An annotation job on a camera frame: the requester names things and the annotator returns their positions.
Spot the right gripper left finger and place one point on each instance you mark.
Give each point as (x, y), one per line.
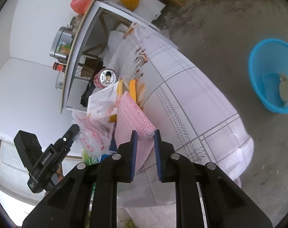
(87, 192)

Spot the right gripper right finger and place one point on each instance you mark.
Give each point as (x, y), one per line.
(205, 195)

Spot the clear red-print plastic bag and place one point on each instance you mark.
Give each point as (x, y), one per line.
(95, 135)

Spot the white printed paper sheet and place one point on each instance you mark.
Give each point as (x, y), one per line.
(103, 104)

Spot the pink bubble wrap sheet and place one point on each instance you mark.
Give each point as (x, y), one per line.
(131, 118)

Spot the red drink can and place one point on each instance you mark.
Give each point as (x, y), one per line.
(105, 78)

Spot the blue plastic trash basket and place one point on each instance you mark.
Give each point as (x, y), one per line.
(267, 70)

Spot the black bag under table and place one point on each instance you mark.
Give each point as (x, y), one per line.
(87, 93)

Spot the dark sauce bottle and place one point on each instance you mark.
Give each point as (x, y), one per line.
(59, 67)

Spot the floral plastic tablecloth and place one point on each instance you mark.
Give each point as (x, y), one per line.
(190, 112)

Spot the silver rice cooker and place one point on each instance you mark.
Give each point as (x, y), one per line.
(61, 45)

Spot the metal pot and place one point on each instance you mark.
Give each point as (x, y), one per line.
(75, 21)

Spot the red plastic bag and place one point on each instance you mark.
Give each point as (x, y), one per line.
(80, 6)

